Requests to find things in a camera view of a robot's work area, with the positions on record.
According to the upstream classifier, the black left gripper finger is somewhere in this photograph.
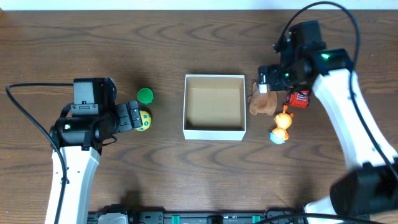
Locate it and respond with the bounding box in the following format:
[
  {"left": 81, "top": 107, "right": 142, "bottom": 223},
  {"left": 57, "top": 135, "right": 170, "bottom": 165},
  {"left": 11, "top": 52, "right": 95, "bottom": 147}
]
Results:
[
  {"left": 128, "top": 100, "right": 139, "bottom": 111},
  {"left": 130, "top": 110, "right": 143, "bottom": 128}
]

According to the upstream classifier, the brown plush bear toy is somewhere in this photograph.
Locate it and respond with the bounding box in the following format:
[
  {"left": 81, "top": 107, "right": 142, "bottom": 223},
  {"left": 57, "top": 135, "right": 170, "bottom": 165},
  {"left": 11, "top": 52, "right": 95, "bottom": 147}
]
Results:
[{"left": 248, "top": 82, "right": 277, "bottom": 116}]

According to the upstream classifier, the red toy fire truck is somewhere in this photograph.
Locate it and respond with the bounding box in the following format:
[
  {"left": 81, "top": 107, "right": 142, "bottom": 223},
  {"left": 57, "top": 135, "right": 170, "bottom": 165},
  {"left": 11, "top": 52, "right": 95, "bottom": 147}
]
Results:
[{"left": 286, "top": 90, "right": 310, "bottom": 108}]

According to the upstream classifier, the orange rubber duck toy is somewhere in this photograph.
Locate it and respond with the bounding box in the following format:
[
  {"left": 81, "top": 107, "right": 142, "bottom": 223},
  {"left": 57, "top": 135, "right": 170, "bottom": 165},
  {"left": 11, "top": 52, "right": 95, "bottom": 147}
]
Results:
[{"left": 269, "top": 105, "right": 294, "bottom": 144}]

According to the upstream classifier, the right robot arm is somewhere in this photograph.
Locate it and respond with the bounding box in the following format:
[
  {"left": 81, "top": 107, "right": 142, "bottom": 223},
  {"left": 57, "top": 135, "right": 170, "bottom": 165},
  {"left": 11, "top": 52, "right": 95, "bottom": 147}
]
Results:
[{"left": 259, "top": 49, "right": 397, "bottom": 217}]

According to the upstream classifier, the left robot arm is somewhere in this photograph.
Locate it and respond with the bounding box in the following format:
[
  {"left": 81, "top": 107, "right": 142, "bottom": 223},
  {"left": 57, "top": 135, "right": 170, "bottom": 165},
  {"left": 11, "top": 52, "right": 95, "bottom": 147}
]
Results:
[{"left": 45, "top": 101, "right": 142, "bottom": 223}]

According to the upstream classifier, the yellow ball with blue letters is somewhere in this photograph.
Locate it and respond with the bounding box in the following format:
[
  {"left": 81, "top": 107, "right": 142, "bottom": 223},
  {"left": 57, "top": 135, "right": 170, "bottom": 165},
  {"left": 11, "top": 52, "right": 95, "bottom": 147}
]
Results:
[{"left": 136, "top": 110, "right": 152, "bottom": 131}]

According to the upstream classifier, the green plastic turbine wheel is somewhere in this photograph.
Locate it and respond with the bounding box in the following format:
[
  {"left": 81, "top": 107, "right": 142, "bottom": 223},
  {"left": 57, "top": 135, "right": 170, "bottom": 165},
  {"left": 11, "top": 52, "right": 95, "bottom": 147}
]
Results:
[{"left": 137, "top": 88, "right": 154, "bottom": 105}]

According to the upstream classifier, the white cardboard box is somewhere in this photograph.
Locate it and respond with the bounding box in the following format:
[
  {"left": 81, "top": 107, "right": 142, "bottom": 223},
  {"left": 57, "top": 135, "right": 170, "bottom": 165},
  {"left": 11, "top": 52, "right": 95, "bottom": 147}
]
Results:
[{"left": 182, "top": 74, "right": 246, "bottom": 141}]

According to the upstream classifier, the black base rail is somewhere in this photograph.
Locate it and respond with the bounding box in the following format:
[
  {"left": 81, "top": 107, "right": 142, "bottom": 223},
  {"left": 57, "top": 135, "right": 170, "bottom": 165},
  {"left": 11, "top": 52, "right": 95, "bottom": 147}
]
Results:
[{"left": 86, "top": 205, "right": 350, "bottom": 224}]

